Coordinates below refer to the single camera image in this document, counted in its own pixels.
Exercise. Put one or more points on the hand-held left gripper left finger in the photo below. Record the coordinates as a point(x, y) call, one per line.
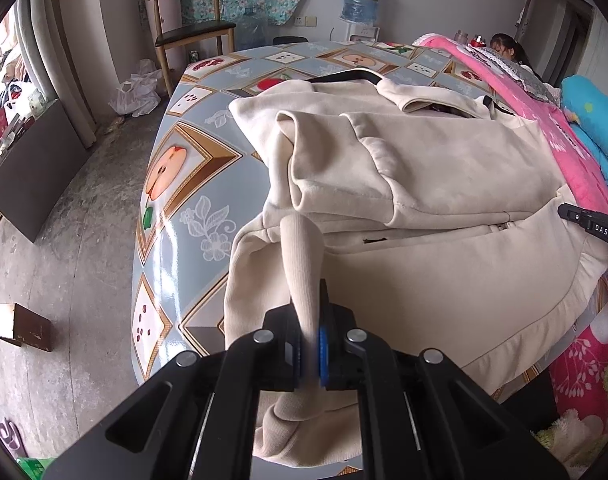
point(279, 355)

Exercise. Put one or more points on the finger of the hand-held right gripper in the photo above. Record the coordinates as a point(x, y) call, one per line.
point(573, 213)

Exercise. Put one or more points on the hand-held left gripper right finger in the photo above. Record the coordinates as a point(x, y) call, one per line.
point(325, 360)

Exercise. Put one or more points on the cream zip jacket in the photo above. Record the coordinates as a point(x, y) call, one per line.
point(433, 185)

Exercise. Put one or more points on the pink floral blanket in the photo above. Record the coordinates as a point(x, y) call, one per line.
point(563, 130)

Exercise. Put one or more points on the blue cartoon pillow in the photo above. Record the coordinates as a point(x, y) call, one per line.
point(583, 100)

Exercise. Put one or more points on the grey lace-trimmed pillow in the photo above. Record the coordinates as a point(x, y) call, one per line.
point(533, 85)

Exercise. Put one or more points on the dark door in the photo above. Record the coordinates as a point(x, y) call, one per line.
point(568, 35)

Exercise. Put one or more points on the small red silver object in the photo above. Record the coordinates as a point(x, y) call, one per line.
point(477, 40)

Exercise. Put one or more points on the fluffy cream green garment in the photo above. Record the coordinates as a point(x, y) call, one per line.
point(578, 430)

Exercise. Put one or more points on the small brown wooden box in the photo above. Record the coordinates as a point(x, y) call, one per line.
point(29, 330)

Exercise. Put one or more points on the table with fruit-print cover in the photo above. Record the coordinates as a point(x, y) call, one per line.
point(194, 110)

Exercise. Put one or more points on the green packet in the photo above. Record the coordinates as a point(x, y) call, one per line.
point(34, 469)

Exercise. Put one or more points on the white water dispenser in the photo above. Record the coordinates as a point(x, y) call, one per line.
point(361, 34)

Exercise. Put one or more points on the pink slipper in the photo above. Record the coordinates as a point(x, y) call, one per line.
point(9, 435)

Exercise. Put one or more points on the crumpled white plastic bag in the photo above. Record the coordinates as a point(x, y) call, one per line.
point(134, 95)

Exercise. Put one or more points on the dark grey board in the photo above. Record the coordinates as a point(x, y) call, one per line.
point(39, 170)

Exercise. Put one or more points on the black round stool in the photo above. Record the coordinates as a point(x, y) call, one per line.
point(290, 40)

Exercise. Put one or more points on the empty clear water jug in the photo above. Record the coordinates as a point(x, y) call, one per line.
point(254, 30)

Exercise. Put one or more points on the wooden chair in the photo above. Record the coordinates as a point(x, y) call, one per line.
point(194, 32)

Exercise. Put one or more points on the small white shopping bag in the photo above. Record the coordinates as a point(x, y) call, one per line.
point(21, 102)

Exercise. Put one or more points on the grey curtain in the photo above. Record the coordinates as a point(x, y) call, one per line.
point(49, 60)

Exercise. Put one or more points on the white wall socket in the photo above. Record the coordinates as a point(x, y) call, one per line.
point(306, 21)

